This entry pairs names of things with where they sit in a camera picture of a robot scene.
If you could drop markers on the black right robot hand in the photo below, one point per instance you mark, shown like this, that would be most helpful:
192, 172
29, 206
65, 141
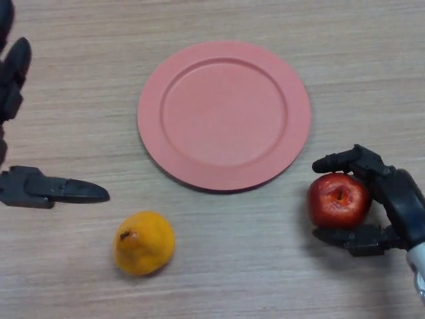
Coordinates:
398, 202

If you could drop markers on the pink round plate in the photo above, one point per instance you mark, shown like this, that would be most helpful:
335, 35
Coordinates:
224, 117

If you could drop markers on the yellow pear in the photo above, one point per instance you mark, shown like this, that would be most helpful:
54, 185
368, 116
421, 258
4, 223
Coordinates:
144, 244

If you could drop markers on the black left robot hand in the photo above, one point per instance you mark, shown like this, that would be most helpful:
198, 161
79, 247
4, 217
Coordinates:
13, 89

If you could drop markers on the red apple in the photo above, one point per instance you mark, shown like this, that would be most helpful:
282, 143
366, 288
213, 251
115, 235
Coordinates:
338, 202

